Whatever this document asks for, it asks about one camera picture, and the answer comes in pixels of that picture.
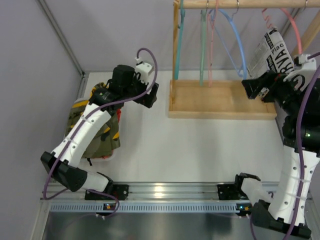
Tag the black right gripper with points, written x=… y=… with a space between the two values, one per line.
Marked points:
x=264 y=88

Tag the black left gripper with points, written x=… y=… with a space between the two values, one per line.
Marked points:
x=146 y=94

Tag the camouflage yellow trousers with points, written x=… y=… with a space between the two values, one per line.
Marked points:
x=100 y=130

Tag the pink wire hanger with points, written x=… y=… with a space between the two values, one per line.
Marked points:
x=212 y=47

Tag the light blue plastic hanger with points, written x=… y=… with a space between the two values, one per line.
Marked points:
x=242 y=70

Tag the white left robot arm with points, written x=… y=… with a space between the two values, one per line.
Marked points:
x=62 y=163

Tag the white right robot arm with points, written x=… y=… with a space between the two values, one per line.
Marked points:
x=284 y=211

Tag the newspaper print trousers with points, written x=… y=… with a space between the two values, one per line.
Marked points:
x=271 y=54

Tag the teal plastic hanger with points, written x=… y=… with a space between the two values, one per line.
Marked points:
x=179 y=14

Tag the pink plastic hanger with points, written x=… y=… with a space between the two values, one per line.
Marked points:
x=270 y=25

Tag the mint green hanger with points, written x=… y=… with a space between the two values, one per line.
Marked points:
x=203 y=39

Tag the wooden clothes rack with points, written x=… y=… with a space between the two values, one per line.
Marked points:
x=224 y=99

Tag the orange white garment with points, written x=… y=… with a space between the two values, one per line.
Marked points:
x=110 y=137

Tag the white plastic bin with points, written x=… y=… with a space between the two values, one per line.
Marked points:
x=105 y=160

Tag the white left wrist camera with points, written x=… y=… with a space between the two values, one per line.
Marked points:
x=143 y=70

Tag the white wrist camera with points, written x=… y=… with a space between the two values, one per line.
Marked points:
x=304 y=67
x=143 y=70

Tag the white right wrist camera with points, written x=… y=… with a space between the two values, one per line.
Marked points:
x=304 y=67

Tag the aluminium mounting rail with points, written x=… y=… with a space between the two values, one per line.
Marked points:
x=156 y=191

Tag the slotted cable duct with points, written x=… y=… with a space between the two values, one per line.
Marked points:
x=150 y=207

